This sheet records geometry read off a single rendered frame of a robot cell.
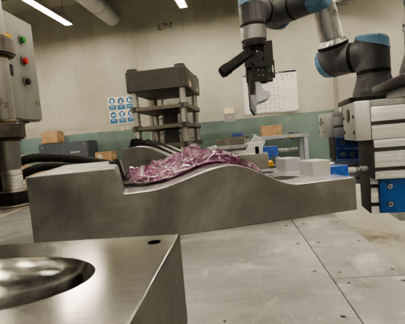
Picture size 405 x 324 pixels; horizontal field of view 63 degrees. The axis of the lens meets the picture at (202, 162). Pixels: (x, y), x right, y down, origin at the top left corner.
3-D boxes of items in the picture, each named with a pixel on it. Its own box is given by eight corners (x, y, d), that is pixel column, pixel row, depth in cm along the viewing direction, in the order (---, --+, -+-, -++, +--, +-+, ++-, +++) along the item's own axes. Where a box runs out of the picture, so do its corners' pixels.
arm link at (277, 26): (303, 24, 104) (282, 17, 96) (273, 34, 112) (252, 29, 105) (301, -3, 103) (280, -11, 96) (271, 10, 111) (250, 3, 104)
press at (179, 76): (210, 186, 649) (201, 79, 634) (197, 202, 497) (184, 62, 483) (163, 189, 664) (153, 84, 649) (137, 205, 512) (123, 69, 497)
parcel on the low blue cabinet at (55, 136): (65, 142, 786) (64, 130, 784) (57, 143, 753) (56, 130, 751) (49, 144, 793) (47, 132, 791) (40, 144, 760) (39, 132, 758)
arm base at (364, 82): (389, 96, 131) (388, 71, 130) (404, 92, 116) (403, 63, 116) (348, 101, 134) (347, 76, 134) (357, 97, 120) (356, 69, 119)
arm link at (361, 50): (384, 65, 116) (382, 26, 115) (346, 73, 126) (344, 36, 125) (396, 68, 124) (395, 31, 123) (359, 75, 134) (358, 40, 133)
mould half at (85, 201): (287, 189, 81) (283, 144, 80) (357, 209, 56) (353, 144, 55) (70, 216, 71) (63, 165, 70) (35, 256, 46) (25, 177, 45)
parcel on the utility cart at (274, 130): (279, 137, 707) (278, 124, 705) (282, 138, 675) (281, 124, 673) (260, 139, 708) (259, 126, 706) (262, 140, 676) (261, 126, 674)
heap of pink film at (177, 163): (243, 171, 75) (241, 136, 74) (277, 179, 58) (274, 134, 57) (126, 184, 70) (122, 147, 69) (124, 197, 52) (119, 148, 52)
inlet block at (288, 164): (328, 175, 78) (327, 152, 78) (341, 177, 73) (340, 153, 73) (276, 181, 76) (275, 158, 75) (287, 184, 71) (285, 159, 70)
